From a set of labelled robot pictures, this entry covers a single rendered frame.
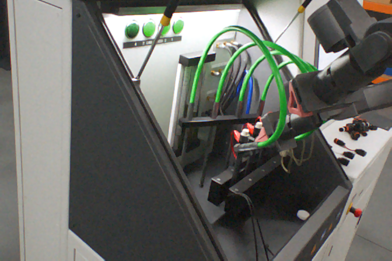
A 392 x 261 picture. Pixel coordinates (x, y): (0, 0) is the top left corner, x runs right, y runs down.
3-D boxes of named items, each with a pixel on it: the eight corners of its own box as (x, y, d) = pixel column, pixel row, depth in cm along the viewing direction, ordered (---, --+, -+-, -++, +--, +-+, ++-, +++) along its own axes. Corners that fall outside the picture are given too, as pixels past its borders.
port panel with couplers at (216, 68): (207, 115, 135) (223, 30, 122) (200, 111, 136) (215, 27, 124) (227, 106, 144) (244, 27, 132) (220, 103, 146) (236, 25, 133)
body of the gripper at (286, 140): (278, 112, 100) (298, 102, 94) (292, 148, 98) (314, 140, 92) (261, 115, 96) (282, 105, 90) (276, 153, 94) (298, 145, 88)
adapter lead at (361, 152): (366, 155, 140) (367, 151, 139) (363, 157, 139) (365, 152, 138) (335, 141, 148) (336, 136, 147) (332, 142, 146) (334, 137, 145)
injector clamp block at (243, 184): (229, 236, 111) (239, 194, 105) (203, 218, 117) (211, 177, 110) (280, 191, 137) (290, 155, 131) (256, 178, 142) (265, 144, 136)
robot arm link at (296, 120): (314, 128, 84) (329, 124, 88) (303, 99, 86) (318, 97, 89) (291, 137, 90) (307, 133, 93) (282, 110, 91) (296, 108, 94)
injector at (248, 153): (238, 202, 111) (253, 140, 102) (224, 194, 113) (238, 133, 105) (242, 198, 113) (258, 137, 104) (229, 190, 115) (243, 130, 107)
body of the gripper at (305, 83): (289, 79, 63) (310, 59, 56) (342, 69, 66) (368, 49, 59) (302, 115, 61) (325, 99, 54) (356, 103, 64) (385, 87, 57)
